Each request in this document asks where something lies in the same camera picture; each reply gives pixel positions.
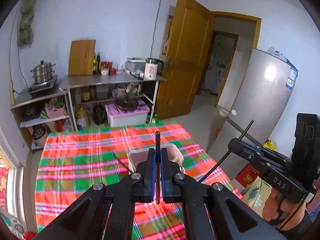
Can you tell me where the chopstick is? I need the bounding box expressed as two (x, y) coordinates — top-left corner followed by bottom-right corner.
(155, 131), (161, 205)
(198, 119), (254, 183)

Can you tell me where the steel kitchen work table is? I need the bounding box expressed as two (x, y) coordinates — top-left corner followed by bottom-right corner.
(60, 72), (166, 131)

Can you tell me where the person's right hand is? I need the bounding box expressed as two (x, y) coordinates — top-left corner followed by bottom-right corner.
(262, 188), (306, 231)

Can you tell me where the yellow snack bag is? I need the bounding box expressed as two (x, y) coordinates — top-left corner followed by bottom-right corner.
(263, 139), (277, 151)

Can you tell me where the red gift box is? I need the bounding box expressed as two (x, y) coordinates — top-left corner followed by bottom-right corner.
(235, 163), (259, 187)

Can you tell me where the plaid red green tablecloth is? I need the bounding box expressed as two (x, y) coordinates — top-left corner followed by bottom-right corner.
(34, 121), (245, 240)

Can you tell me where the silver refrigerator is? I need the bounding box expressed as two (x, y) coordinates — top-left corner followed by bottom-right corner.
(208, 49), (298, 161)

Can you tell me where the pink plastic utensil caddy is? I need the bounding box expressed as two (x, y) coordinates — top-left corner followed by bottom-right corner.
(127, 143), (185, 173)

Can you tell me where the white purple storage box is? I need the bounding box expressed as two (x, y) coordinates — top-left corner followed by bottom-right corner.
(105, 100), (150, 127)

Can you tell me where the dark glass jug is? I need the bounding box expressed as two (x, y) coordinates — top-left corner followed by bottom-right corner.
(93, 104), (106, 125)

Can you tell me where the pink plastic basket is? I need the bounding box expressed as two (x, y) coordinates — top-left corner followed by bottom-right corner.
(45, 103), (65, 119)

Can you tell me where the wooden side shelf unit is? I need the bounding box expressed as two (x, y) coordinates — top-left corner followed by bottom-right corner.
(11, 85), (74, 153)

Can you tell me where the black wok pan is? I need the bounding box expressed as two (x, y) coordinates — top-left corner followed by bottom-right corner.
(114, 97), (139, 111)

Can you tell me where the white electric kettle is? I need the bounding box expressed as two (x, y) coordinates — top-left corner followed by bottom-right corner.
(144, 58), (164, 80)

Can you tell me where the yellow wooden door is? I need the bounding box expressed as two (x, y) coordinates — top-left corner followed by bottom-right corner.
(155, 0), (214, 120)

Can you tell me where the stainless steel steamer pot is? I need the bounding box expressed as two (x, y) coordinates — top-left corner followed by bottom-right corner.
(30, 60), (55, 85)

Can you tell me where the red lidded jar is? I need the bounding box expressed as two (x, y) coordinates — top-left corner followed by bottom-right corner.
(100, 64), (109, 75)

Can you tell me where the wooden cutting board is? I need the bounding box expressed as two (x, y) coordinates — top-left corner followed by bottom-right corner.
(68, 40), (96, 76)

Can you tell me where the dark oil bottle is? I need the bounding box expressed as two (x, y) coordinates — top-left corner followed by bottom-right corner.
(96, 52), (101, 74)

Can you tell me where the green hanging cloth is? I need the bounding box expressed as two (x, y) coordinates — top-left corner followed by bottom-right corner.
(17, 0), (36, 47)

